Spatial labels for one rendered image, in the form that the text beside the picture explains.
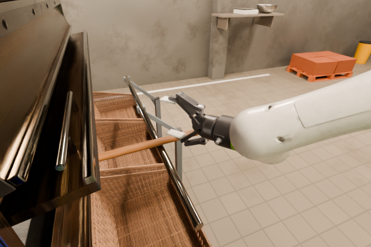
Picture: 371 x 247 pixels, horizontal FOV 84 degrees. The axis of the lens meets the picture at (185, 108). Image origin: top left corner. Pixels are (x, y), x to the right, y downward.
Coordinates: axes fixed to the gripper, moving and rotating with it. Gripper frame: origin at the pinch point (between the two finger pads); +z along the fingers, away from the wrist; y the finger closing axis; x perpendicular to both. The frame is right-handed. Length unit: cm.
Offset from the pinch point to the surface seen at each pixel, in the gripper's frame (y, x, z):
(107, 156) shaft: 11.0, -17.9, 16.3
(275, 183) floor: 142, 122, -11
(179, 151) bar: 53, 35, 32
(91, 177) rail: -8.2, -34.8, -13.0
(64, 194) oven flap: -6.4, -39.1, -10.0
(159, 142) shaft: 13.1, -0.9, 6.8
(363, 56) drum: 155, 686, -86
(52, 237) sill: 13.9, -43.3, 4.9
